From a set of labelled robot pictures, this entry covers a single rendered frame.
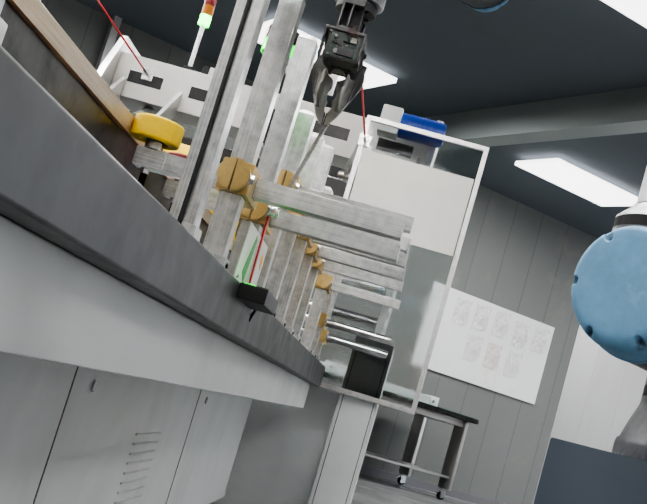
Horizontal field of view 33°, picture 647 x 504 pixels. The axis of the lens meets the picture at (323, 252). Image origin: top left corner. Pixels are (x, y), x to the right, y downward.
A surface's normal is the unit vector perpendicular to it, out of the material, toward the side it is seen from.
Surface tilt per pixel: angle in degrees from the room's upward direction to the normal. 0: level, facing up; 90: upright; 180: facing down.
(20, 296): 90
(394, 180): 90
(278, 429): 90
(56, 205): 90
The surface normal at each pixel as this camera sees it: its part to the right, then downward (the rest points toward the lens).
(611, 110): -0.82, -0.31
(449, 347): 0.50, 0.03
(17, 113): 0.96, 0.27
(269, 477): -0.05, -0.15
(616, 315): -0.69, -0.21
